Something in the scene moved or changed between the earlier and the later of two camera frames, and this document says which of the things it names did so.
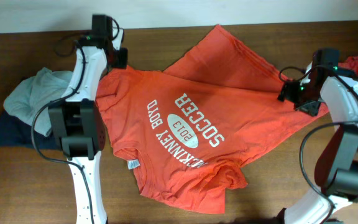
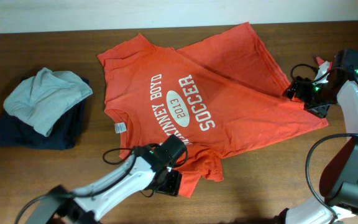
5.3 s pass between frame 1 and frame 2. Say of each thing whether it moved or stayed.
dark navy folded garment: stayed
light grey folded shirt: stayed
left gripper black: moved
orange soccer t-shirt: moved
